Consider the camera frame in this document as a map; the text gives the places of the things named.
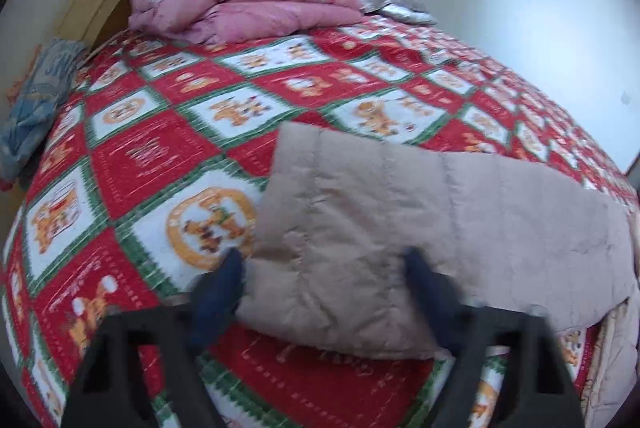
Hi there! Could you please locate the red checked printed blanket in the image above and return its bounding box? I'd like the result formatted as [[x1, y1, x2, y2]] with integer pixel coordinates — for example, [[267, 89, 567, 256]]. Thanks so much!
[[0, 16, 640, 428]]

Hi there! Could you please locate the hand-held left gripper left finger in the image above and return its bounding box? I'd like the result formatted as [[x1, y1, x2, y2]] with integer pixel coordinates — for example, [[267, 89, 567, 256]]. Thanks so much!
[[60, 248, 246, 428]]

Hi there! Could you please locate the beige padded jacket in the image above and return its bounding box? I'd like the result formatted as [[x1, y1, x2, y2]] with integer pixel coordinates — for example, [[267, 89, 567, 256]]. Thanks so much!
[[234, 122, 640, 428]]

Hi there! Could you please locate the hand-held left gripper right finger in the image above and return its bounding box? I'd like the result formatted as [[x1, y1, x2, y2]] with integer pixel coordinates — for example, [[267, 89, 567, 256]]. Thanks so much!
[[402, 247, 586, 428]]

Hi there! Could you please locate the blue patterned cloth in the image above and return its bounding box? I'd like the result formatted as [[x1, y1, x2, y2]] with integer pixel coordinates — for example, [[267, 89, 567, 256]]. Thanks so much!
[[0, 39, 91, 181]]

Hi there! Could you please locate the grey striped pillow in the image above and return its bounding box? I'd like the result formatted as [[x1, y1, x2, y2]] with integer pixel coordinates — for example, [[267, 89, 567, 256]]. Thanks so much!
[[340, 0, 438, 26]]

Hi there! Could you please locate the pink folded quilt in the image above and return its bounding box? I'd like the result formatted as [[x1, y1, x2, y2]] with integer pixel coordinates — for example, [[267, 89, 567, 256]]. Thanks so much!
[[127, 0, 366, 45]]

